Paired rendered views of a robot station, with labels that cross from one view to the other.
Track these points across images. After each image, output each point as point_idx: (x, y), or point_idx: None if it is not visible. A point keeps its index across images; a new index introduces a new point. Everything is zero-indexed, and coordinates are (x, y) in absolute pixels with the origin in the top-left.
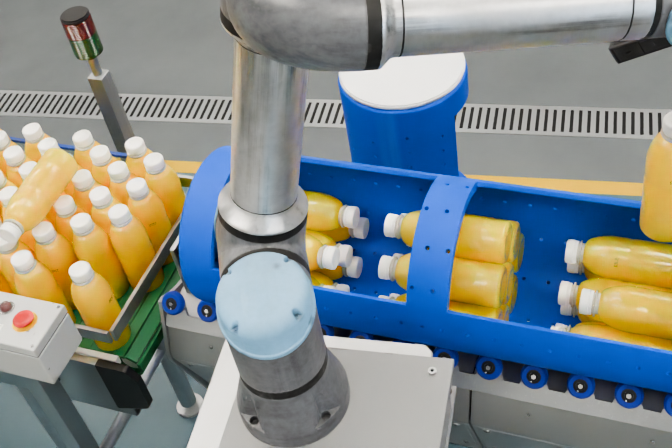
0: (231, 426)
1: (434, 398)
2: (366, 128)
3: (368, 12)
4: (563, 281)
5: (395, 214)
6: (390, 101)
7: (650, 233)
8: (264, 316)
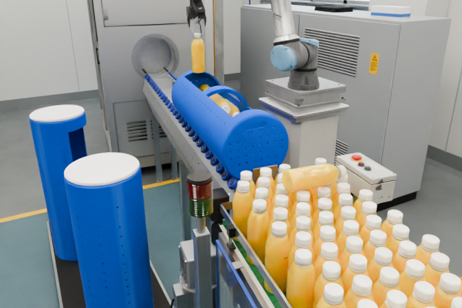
0: (322, 89)
1: (278, 79)
2: (141, 182)
3: None
4: None
5: (223, 106)
6: (134, 160)
7: (205, 69)
8: (310, 38)
